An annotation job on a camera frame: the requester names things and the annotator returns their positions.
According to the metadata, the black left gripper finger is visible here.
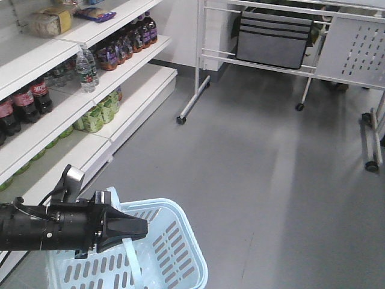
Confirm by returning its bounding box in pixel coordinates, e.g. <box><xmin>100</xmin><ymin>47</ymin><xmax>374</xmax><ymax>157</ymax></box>
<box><xmin>96</xmin><ymin>205</ymin><xmax>148</xmax><ymax>253</ymax></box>

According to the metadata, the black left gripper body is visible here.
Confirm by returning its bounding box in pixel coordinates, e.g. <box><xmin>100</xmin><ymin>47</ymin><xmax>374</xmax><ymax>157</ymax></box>
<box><xmin>42</xmin><ymin>191</ymin><xmax>111</xmax><ymax>259</ymax></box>

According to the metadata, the light blue plastic basket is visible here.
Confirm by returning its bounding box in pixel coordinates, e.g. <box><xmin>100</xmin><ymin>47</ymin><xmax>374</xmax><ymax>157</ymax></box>
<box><xmin>46</xmin><ymin>187</ymin><xmax>208</xmax><ymax>288</ymax></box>

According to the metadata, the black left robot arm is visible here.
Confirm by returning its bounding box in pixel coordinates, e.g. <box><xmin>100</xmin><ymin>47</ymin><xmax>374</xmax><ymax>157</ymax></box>
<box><xmin>1</xmin><ymin>191</ymin><xmax>148</xmax><ymax>259</ymax></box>

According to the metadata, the green lime drink bottle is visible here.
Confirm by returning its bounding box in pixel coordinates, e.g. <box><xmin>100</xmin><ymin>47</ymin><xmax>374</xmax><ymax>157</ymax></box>
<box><xmin>97</xmin><ymin>96</ymin><xmax>115</xmax><ymax>123</ymax></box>
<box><xmin>81</xmin><ymin>106</ymin><xmax>103</xmax><ymax>133</ymax></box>

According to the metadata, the plastic cola bottle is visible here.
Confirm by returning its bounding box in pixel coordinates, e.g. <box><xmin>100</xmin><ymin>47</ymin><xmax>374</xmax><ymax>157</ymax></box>
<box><xmin>12</xmin><ymin>87</ymin><xmax>40</xmax><ymax>123</ymax></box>
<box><xmin>29</xmin><ymin>76</ymin><xmax>54</xmax><ymax>114</ymax></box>

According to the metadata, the white store shelving unit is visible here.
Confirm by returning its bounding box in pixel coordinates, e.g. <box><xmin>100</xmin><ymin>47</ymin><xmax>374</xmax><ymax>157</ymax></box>
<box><xmin>0</xmin><ymin>0</ymin><xmax>178</xmax><ymax>278</ymax></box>

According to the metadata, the clear water bottle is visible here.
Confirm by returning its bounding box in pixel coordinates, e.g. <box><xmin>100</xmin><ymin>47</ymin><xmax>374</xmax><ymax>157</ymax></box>
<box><xmin>76</xmin><ymin>51</ymin><xmax>96</xmax><ymax>93</ymax></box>

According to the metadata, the grey fabric pocket organizer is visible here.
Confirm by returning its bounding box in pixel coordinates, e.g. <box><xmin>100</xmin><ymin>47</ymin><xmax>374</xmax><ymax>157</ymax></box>
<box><xmin>236</xmin><ymin>10</ymin><xmax>313</xmax><ymax>70</ymax></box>

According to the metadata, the white rolling whiteboard stand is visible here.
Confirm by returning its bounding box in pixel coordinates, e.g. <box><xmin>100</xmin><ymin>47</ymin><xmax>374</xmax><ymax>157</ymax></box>
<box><xmin>176</xmin><ymin>0</ymin><xmax>385</xmax><ymax>173</ymax></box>

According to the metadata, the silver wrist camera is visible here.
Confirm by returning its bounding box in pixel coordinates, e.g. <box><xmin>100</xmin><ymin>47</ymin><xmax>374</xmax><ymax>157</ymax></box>
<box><xmin>51</xmin><ymin>164</ymin><xmax>85</xmax><ymax>205</ymax></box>

